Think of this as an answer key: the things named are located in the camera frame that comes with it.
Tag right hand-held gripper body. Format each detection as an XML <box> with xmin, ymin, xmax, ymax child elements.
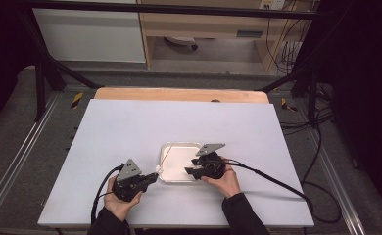
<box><xmin>194</xmin><ymin>142</ymin><xmax>227</xmax><ymax>180</ymax></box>

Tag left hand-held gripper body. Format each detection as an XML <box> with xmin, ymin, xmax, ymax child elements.
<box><xmin>111</xmin><ymin>158</ymin><xmax>151</xmax><ymax>203</ymax></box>

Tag square metal tray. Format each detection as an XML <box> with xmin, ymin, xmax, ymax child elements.
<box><xmin>159</xmin><ymin>141</ymin><xmax>207</xmax><ymax>184</ymax></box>

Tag person's left hand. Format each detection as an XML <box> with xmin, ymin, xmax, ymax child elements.
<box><xmin>103</xmin><ymin>175</ymin><xmax>144</xmax><ymax>223</ymax></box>

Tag person's right hand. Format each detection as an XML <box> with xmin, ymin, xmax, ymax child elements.
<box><xmin>200</xmin><ymin>157</ymin><xmax>242</xmax><ymax>200</ymax></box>

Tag white table board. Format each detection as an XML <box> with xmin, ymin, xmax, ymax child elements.
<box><xmin>37</xmin><ymin>99</ymin><xmax>315</xmax><ymax>229</ymax></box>

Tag wooden table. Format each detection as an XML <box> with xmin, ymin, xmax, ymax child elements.
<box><xmin>93</xmin><ymin>86</ymin><xmax>270</xmax><ymax>105</ymax></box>

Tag yellow black floor tape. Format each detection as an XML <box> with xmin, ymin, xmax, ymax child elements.
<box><xmin>280</xmin><ymin>97</ymin><xmax>298</xmax><ymax>113</ymax></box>
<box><xmin>70</xmin><ymin>91</ymin><xmax>84</xmax><ymax>110</ymax></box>

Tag office chair base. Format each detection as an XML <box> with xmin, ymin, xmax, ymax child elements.
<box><xmin>164</xmin><ymin>35</ymin><xmax>199</xmax><ymax>51</ymax></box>

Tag light wooden desk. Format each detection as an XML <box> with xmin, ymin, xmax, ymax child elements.
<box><xmin>136</xmin><ymin>0</ymin><xmax>314</xmax><ymax>71</ymax></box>

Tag white cabinet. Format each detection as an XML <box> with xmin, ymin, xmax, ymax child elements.
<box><xmin>31</xmin><ymin>7</ymin><xmax>147</xmax><ymax>64</ymax></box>

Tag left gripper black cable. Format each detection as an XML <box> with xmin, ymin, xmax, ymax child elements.
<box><xmin>90</xmin><ymin>164</ymin><xmax>124</xmax><ymax>226</ymax></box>

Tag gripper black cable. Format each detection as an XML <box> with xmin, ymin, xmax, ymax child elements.
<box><xmin>223</xmin><ymin>107</ymin><xmax>343</xmax><ymax>225</ymax></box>
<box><xmin>90</xmin><ymin>164</ymin><xmax>124</xmax><ymax>226</ymax></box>

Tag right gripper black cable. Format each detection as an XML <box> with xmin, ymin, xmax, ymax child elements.
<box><xmin>223</xmin><ymin>107</ymin><xmax>343</xmax><ymax>225</ymax></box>

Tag black floor cables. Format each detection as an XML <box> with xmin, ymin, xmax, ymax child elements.
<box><xmin>278</xmin><ymin>81</ymin><xmax>337</xmax><ymax>137</ymax></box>

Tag aluminium floor rail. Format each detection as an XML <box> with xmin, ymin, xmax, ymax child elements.
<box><xmin>309</xmin><ymin>128</ymin><xmax>367</xmax><ymax>235</ymax></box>
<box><xmin>0</xmin><ymin>92</ymin><xmax>62</xmax><ymax>214</ymax></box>

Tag hanging black cables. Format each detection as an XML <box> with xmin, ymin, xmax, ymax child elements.
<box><xmin>264</xmin><ymin>0</ymin><xmax>312</xmax><ymax>75</ymax></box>

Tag black metal frame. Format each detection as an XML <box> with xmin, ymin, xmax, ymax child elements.
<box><xmin>17</xmin><ymin>0</ymin><xmax>330</xmax><ymax>122</ymax></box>

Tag wall power outlet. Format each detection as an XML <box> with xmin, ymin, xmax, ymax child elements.
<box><xmin>259</xmin><ymin>0</ymin><xmax>286</xmax><ymax>10</ymax></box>

